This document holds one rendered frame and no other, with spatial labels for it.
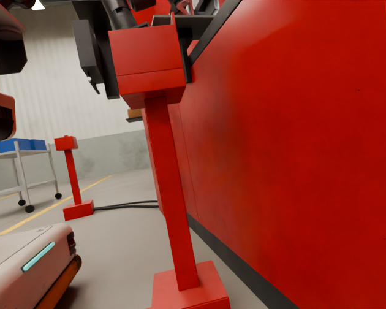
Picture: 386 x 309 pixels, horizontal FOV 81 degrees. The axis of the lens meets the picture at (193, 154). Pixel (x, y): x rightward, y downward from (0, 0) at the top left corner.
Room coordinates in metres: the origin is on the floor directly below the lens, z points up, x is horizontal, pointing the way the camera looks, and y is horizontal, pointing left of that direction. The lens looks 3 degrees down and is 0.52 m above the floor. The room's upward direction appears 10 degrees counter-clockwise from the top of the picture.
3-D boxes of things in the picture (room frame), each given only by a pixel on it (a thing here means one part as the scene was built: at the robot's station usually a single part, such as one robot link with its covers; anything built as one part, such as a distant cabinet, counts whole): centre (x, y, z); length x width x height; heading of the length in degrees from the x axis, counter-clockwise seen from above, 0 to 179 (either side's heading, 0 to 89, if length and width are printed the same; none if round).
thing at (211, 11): (1.01, -0.19, 1.08); 0.10 x 0.02 x 0.10; 17
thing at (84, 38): (1.99, 0.72, 1.42); 0.45 x 0.12 x 0.36; 13
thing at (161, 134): (0.65, 0.08, 0.39); 0.06 x 0.06 x 0.54; 7
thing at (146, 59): (0.65, 0.08, 0.75); 0.20 x 0.16 x 0.18; 7
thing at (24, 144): (3.18, 2.58, 0.92); 0.50 x 0.36 x 0.18; 98
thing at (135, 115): (3.16, 0.67, 1.05); 0.30 x 0.28 x 0.14; 8
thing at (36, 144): (3.60, 2.62, 0.92); 0.50 x 0.36 x 0.18; 98
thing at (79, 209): (2.29, 1.23, 0.41); 0.25 x 0.20 x 0.83; 107
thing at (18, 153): (3.35, 2.58, 0.47); 0.90 x 0.67 x 0.95; 8
